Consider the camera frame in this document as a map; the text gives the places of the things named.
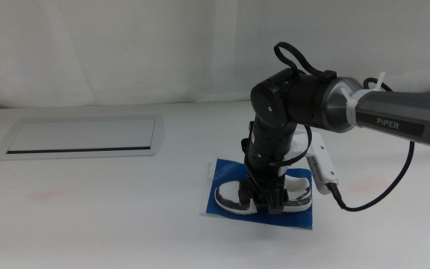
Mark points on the white zip tie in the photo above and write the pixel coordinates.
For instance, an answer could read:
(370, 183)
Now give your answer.
(353, 101)

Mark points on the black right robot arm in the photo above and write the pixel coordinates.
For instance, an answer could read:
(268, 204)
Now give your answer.
(386, 108)

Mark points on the white shoe with black marks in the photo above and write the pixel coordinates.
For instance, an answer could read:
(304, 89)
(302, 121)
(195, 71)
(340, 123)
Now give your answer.
(299, 188)

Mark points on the white wrist camera with mount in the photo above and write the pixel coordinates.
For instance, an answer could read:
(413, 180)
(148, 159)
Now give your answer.
(321, 168)

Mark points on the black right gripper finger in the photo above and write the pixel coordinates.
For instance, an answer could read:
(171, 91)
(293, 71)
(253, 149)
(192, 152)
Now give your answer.
(276, 201)

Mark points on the white backdrop curtain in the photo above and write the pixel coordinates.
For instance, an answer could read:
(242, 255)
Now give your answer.
(125, 48)

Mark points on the blue mat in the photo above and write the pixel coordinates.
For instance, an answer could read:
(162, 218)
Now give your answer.
(230, 172)

